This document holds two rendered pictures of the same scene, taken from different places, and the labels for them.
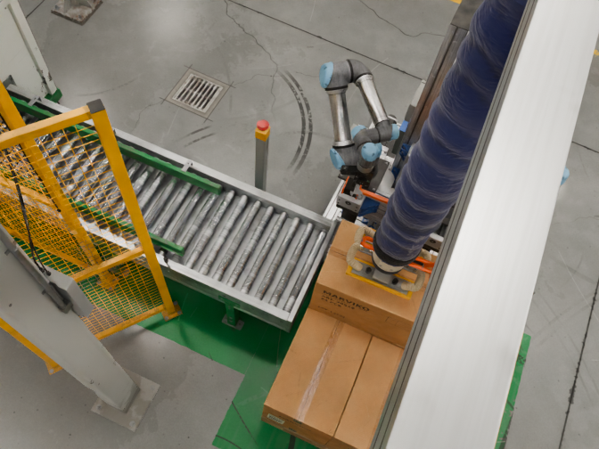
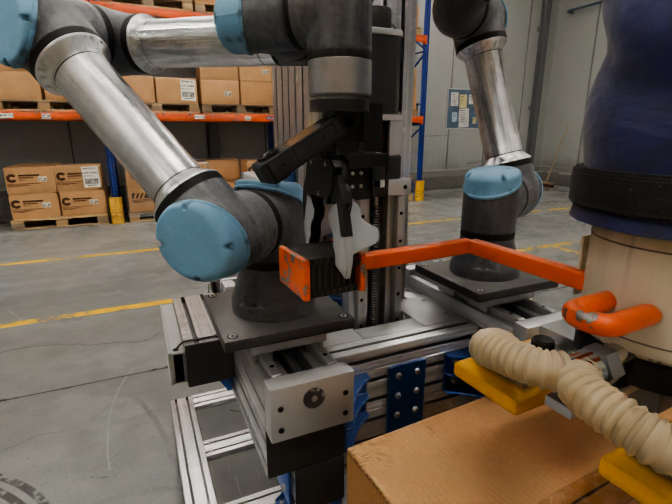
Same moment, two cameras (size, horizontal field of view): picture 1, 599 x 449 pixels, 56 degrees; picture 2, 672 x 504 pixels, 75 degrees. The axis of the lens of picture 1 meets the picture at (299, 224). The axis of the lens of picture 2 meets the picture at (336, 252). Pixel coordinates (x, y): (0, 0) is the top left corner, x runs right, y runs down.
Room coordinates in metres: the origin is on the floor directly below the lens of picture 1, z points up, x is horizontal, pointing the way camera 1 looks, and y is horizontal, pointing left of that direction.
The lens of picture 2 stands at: (1.12, 0.11, 1.35)
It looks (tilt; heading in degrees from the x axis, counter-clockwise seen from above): 15 degrees down; 319
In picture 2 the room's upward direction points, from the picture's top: straight up
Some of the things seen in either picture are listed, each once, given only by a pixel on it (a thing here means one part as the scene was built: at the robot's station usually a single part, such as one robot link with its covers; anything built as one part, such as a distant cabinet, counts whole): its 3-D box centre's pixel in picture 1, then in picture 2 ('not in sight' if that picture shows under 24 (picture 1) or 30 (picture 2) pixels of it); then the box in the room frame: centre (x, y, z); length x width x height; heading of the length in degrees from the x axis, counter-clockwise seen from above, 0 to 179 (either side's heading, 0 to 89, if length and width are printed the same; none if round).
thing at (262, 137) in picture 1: (260, 175); not in sight; (1.94, 0.30, 0.50); 0.07 x 0.07 x 1.00; 75
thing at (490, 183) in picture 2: not in sight; (491, 198); (1.63, -0.78, 1.20); 0.13 x 0.12 x 0.14; 100
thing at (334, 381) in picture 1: (391, 373); not in sight; (0.86, -0.69, 0.34); 1.20 x 1.00 x 0.40; 75
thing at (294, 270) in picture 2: (352, 187); (321, 267); (1.55, -0.23, 1.18); 0.09 x 0.08 x 0.05; 167
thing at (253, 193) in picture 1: (166, 160); not in sight; (1.92, 0.92, 0.50); 2.31 x 0.05 x 0.19; 75
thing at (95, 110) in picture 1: (70, 273); not in sight; (0.87, 1.03, 1.05); 0.87 x 0.10 x 2.10; 127
